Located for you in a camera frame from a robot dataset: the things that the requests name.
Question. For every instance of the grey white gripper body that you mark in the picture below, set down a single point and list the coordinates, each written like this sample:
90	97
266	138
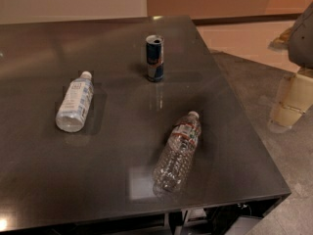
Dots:
302	43

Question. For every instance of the clear crinkled water bottle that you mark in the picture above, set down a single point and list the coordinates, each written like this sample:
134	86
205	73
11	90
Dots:
175	161

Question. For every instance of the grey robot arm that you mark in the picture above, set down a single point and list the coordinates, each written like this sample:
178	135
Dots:
300	41

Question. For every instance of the white labelled water bottle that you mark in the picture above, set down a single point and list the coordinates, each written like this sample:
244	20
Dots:
74	109

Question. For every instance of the blue silver energy drink can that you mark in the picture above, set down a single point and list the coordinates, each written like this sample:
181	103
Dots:
154	54

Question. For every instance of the dark equipment under table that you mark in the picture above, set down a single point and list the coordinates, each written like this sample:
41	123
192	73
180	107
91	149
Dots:
236	219

